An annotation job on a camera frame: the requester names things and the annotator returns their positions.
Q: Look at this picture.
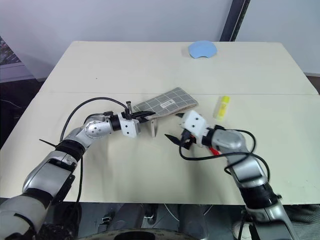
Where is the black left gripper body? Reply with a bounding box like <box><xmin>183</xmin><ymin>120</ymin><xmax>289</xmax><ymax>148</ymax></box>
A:
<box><xmin>124</xmin><ymin>100</ymin><xmax>141</xmax><ymax>125</ymax></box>

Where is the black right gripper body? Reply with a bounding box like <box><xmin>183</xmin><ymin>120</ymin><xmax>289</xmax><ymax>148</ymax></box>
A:
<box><xmin>180</xmin><ymin>128</ymin><xmax>199</xmax><ymax>151</ymax></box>

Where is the grey grid pouch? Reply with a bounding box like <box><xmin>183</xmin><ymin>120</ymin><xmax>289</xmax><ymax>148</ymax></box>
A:
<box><xmin>132</xmin><ymin>86</ymin><xmax>200</xmax><ymax>138</ymax></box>

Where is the black zip tie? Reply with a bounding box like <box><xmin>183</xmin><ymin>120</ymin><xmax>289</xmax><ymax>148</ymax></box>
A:
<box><xmin>38</xmin><ymin>138</ymin><xmax>61</xmax><ymax>149</ymax></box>

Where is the light blue round plate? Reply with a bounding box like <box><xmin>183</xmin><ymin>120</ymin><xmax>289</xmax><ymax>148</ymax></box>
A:
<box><xmin>187</xmin><ymin>39</ymin><xmax>218</xmax><ymax>60</ymax></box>

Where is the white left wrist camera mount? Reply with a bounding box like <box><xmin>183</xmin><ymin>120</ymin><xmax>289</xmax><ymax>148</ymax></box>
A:
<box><xmin>119</xmin><ymin>112</ymin><xmax>140</xmax><ymax>138</ymax></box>

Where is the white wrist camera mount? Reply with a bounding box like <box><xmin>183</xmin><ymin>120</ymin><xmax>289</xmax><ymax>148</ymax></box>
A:
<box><xmin>119</xmin><ymin>112</ymin><xmax>140</xmax><ymax>138</ymax></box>
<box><xmin>180</xmin><ymin>110</ymin><xmax>209</xmax><ymax>146</ymax></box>

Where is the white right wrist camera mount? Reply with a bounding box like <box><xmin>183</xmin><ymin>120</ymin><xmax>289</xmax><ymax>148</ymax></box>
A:
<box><xmin>180</xmin><ymin>110</ymin><xmax>209</xmax><ymax>146</ymax></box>

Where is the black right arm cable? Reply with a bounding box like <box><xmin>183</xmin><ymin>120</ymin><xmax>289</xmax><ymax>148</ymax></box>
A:
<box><xmin>178</xmin><ymin>128</ymin><xmax>272</xmax><ymax>186</ymax></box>

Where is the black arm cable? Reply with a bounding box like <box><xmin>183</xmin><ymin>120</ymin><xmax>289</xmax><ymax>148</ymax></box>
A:
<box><xmin>59</xmin><ymin>97</ymin><xmax>132</xmax><ymax>208</ymax></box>
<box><xmin>178</xmin><ymin>128</ymin><xmax>272</xmax><ymax>186</ymax></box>

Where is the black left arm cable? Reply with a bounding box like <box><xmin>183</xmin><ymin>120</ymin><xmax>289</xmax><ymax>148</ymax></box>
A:
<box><xmin>59</xmin><ymin>97</ymin><xmax>132</xmax><ymax>208</ymax></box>

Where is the dark vertical post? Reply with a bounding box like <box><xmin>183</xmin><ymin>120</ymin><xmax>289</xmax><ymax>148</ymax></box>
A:
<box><xmin>219</xmin><ymin>0</ymin><xmax>248</xmax><ymax>42</ymax></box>

